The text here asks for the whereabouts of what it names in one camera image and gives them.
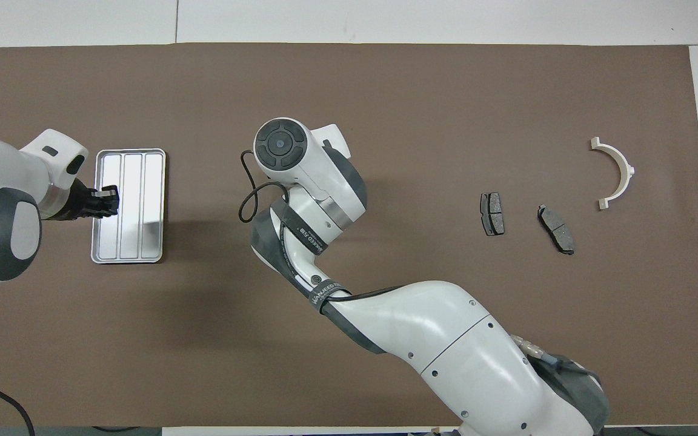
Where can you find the short dark brake pad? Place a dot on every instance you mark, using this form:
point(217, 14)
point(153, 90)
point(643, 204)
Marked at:
point(492, 213)

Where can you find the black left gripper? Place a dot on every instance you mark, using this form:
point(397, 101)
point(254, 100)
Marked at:
point(82, 203)

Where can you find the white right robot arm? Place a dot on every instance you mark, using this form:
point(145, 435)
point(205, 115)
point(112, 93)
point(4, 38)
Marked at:
point(434, 327)

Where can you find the brown table mat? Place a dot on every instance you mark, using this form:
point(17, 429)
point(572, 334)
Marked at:
point(143, 363)

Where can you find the silver metal tray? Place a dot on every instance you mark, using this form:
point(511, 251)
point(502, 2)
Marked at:
point(137, 181)

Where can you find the long dark brake pad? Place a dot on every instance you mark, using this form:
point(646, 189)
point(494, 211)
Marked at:
point(558, 230)

